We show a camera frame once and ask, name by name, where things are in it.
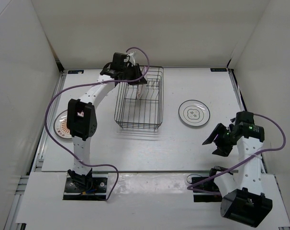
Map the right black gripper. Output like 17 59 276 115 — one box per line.
202 123 237 157

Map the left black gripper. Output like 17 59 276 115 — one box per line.
120 63 147 85

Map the red patterned plate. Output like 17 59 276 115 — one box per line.
53 110 72 140
135 75 147 100

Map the wire dish rack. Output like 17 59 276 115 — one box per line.
114 66 164 131

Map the green rimmed white plate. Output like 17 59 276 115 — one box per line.
178 100 211 128

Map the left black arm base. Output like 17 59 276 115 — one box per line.
62 174 108 201

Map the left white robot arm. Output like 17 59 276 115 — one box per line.
67 63 148 192

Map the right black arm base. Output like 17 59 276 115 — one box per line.
186 174 222 203

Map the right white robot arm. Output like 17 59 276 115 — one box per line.
204 122 273 228

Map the right blue table label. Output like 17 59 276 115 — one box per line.
210 68 227 72

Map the blue table label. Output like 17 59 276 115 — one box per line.
210 68 227 72
67 70 84 74

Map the left blue table label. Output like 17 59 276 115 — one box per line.
67 70 84 74

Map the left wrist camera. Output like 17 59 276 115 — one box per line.
110 52 128 71

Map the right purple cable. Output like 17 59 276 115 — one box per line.
187 114 287 193

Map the purple cable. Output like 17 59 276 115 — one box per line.
44 46 150 201
187 114 287 193

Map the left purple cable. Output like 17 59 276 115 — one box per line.
44 46 150 201

